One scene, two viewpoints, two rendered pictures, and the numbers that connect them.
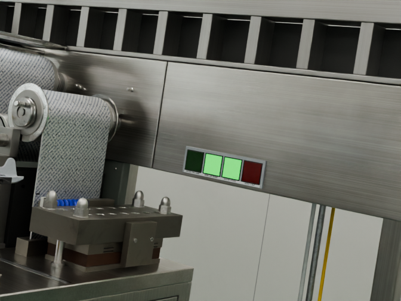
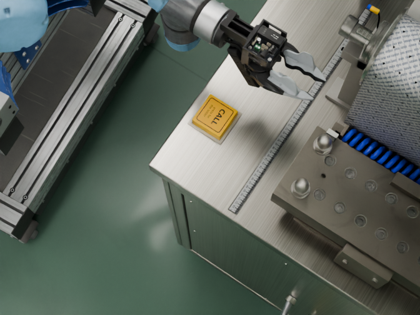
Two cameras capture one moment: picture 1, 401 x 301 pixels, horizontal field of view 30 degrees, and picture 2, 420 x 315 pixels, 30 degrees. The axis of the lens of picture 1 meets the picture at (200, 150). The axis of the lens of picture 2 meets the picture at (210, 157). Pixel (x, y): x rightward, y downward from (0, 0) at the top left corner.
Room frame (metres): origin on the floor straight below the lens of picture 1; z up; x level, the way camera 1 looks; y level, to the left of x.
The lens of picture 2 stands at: (1.59, -0.10, 2.45)
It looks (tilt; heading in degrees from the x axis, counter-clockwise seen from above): 73 degrees down; 90
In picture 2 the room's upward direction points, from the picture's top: 1 degrees counter-clockwise
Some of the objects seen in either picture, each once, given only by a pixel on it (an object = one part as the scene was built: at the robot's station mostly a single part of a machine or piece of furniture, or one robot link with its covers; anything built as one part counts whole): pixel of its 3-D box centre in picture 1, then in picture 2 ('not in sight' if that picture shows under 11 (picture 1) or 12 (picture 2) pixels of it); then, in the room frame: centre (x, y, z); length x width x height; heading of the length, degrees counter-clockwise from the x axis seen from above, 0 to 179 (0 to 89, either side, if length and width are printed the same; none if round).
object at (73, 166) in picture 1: (71, 171); (409, 139); (1.95, 0.32, 1.11); 0.23 x 0.01 x 0.18; 145
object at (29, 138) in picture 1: (27, 112); (383, 46); (1.88, 0.44, 1.25); 0.15 x 0.01 x 0.15; 55
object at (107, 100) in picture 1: (98, 120); not in sight; (2.09, 0.30, 1.25); 0.15 x 0.01 x 0.15; 55
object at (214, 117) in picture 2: not in sight; (215, 117); (1.60, 0.45, 0.91); 0.07 x 0.07 x 0.02; 55
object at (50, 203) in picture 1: (51, 199); (324, 142); (1.80, 0.34, 1.05); 0.04 x 0.04 x 0.04
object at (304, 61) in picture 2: not in sight; (306, 62); (1.77, 0.48, 1.11); 0.09 x 0.03 x 0.06; 154
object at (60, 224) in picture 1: (110, 222); (383, 219); (1.91, 0.20, 1.00); 0.40 x 0.16 x 0.06; 145
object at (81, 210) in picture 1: (82, 206); (301, 186); (1.76, 0.26, 1.05); 0.04 x 0.04 x 0.04
